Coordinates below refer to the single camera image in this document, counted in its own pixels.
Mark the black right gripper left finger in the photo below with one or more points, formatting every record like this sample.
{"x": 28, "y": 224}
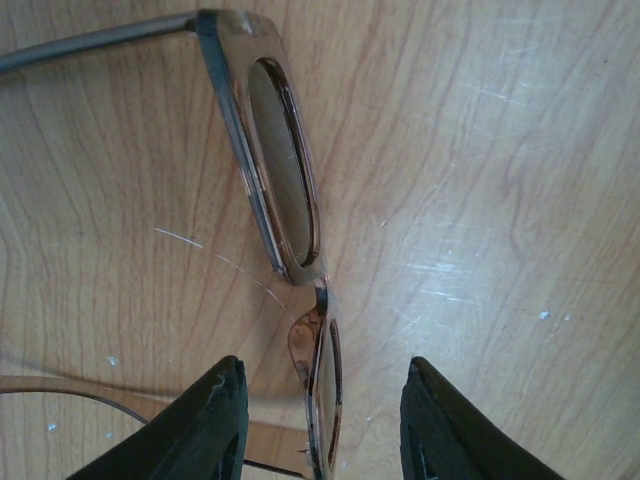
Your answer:
{"x": 200, "y": 435}

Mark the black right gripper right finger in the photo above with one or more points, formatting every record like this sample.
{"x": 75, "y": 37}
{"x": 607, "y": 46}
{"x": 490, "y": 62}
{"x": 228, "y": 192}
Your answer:
{"x": 444, "y": 436}

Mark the brown translucent sunglasses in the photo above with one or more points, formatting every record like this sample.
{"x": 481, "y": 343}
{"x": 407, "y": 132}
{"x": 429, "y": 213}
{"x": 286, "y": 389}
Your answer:
{"x": 248, "y": 68}

